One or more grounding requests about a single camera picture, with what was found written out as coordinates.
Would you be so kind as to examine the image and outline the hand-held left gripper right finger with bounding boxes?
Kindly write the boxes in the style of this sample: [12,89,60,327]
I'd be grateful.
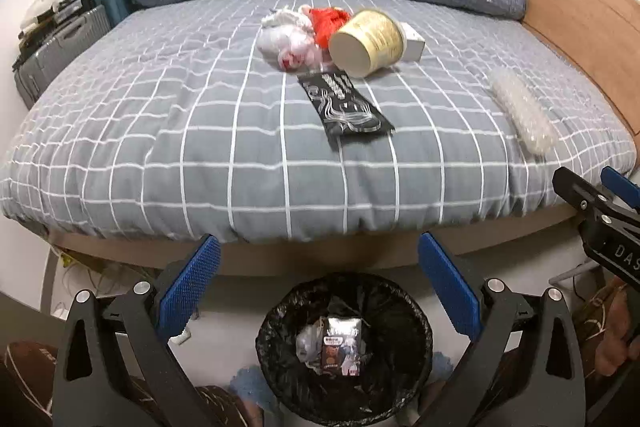
[418,232,587,427]

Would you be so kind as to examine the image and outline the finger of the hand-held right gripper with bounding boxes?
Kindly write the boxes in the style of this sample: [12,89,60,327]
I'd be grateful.
[552,167,640,228]
[600,166,640,210]

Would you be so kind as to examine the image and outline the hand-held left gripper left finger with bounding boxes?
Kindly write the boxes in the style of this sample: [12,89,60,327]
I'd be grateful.
[51,234,222,427]

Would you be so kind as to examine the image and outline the bin with black bag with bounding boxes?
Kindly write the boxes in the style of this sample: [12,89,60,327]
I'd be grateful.
[255,272,435,426]

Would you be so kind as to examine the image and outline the clear bubble wrap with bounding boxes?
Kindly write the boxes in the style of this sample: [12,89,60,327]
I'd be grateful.
[487,68,557,156]

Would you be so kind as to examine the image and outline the black patterned packet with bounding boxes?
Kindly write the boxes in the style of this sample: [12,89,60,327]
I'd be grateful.
[296,68,396,152]

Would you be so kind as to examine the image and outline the small white box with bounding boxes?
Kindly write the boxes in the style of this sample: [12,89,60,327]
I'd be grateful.
[397,23,426,62]

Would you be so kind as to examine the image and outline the gold paper cup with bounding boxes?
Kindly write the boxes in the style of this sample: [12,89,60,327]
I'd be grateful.
[328,8,407,78]

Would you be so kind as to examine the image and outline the translucent white plastic bag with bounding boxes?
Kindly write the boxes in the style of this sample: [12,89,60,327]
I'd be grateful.
[257,24,326,72]

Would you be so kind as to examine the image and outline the red plastic bag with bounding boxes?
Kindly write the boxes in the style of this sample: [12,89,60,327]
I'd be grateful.
[305,7,353,50]

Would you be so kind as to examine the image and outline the person's right hand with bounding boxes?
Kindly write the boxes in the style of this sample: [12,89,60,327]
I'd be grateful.
[602,289,640,376]

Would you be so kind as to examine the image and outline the grey metal tube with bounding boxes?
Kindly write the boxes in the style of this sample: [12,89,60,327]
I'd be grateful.
[550,257,601,294]

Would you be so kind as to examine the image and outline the dark snack packet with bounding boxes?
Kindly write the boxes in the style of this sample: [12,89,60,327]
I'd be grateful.
[320,317,363,376]

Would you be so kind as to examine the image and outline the clear plastic wrapper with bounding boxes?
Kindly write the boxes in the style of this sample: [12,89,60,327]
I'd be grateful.
[295,324,326,369]

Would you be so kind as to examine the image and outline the grey metal leg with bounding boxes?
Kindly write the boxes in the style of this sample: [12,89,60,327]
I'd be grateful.
[42,247,60,323]

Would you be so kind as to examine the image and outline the grey suitcase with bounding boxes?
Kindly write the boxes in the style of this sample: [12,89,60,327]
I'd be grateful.
[12,4,111,108]

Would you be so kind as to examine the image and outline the white round object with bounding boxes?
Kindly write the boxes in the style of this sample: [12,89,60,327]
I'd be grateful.
[20,0,61,28]

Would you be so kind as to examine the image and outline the white cables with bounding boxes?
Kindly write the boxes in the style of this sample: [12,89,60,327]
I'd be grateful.
[50,249,156,323]

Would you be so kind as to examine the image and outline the wooden bed frame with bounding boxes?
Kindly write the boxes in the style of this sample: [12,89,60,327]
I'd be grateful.
[45,0,640,279]

